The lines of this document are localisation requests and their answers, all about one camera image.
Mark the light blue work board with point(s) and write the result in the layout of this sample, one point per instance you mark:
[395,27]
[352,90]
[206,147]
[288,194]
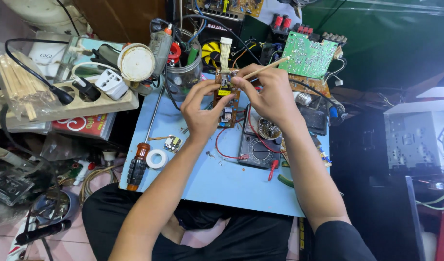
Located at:
[222,181]

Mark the yellow cooling fan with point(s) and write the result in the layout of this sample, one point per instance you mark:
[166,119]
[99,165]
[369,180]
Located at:
[211,51]

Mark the person's left hand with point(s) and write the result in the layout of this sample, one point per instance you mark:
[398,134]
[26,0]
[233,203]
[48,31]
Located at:
[200,114]

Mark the brown power supply circuit board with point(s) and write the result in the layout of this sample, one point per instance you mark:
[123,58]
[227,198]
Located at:
[226,103]

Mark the round white lid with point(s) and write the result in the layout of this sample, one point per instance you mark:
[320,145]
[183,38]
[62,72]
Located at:
[137,62]

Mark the white travel plug adapter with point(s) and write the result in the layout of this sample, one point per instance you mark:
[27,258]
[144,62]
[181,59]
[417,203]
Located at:
[111,84]

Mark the white tape roll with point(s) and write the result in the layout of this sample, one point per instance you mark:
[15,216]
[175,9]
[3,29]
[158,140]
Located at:
[157,158]

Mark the person's right hand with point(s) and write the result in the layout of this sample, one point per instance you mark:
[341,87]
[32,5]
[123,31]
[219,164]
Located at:
[271,96]

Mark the silver metal chassis box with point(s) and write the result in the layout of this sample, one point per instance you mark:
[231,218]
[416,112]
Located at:
[419,136]

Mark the screw-base light bulb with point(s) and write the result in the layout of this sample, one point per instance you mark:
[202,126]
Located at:
[303,98]

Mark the bag of wooden sticks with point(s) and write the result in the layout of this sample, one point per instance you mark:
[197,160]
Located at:
[21,83]

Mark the brown circuit board with components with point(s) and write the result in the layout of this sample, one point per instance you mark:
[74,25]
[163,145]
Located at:
[309,84]

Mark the black soldering iron stand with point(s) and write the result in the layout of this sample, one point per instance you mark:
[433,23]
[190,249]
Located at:
[313,119]

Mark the beige power strip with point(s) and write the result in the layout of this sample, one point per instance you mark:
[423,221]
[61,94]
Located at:
[62,105]

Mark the thin wooden stick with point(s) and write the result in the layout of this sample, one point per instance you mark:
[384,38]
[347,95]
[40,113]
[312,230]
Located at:
[267,67]

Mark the person's black trousers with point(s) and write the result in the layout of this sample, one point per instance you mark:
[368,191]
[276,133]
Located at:
[193,232]

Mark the black analog multimeter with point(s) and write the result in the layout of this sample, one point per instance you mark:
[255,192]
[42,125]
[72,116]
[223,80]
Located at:
[257,143]

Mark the clear glass jar of tools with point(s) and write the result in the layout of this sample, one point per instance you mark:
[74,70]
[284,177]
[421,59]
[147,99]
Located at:
[184,69]

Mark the green amplifier circuit board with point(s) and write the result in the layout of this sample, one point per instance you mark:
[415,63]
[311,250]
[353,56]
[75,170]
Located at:
[308,56]

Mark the red speaker terminal block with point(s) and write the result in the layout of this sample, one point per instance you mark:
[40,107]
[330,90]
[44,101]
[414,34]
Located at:
[281,22]

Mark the round tin of solder bits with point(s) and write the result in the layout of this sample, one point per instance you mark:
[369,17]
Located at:
[269,128]

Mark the red multimeter probe lead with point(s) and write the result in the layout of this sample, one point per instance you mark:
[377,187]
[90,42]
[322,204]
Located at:
[231,145]

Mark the red printed box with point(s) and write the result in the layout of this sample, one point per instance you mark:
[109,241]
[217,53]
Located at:
[85,124]

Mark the white fan base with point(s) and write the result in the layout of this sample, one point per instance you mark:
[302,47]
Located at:
[50,14]

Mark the grey glue gun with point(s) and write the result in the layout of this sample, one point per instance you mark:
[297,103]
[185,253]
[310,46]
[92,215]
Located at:
[160,45]

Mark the small green circuit board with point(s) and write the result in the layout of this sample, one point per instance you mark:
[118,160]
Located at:
[172,143]

